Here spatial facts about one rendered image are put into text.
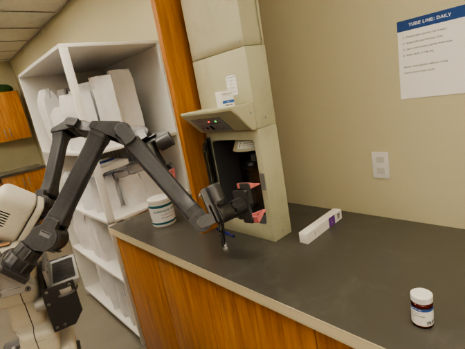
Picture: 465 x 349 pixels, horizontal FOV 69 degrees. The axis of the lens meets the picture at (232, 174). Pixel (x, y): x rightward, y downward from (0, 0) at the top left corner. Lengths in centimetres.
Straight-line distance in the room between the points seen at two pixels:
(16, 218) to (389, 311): 113
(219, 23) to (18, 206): 93
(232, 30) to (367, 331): 105
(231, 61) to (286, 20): 46
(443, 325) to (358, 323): 19
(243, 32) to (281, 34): 45
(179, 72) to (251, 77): 38
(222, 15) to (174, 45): 29
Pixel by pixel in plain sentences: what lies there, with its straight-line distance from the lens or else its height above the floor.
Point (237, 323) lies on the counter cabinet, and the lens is 138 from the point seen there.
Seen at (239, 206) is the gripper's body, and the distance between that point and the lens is 109.
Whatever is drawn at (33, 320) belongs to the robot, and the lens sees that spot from 144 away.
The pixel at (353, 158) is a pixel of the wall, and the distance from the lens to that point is 159.
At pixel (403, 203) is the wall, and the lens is 156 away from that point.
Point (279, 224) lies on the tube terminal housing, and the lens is 142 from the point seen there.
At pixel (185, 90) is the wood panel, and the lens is 154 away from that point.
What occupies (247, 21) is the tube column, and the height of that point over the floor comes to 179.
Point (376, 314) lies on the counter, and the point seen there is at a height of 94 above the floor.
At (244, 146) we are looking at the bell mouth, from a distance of 139.
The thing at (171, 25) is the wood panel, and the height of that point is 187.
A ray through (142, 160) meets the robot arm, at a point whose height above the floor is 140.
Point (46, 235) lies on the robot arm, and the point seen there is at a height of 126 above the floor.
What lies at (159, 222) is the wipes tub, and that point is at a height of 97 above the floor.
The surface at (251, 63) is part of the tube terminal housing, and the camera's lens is 130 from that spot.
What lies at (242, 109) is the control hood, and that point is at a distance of 124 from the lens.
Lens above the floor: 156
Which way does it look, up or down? 14 degrees down
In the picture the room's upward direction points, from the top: 10 degrees counter-clockwise
